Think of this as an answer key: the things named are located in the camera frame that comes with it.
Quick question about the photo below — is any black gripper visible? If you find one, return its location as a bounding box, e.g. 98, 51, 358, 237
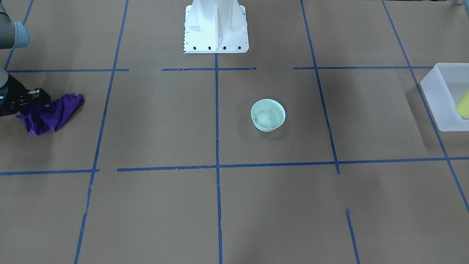
0, 73, 51, 117

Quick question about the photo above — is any light green bowl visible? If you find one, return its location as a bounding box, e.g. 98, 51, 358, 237
251, 99, 286, 132

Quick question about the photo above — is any clear plastic storage box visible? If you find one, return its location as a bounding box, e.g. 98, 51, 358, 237
420, 62, 469, 132

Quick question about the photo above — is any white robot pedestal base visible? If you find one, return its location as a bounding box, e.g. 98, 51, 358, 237
183, 0, 250, 54

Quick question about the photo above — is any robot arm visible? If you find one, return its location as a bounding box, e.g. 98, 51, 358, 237
0, 6, 52, 117

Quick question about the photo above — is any purple cloth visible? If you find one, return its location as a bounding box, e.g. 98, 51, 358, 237
16, 93, 84, 136

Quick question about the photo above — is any yellow plastic cup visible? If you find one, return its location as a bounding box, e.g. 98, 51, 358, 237
455, 90, 469, 119

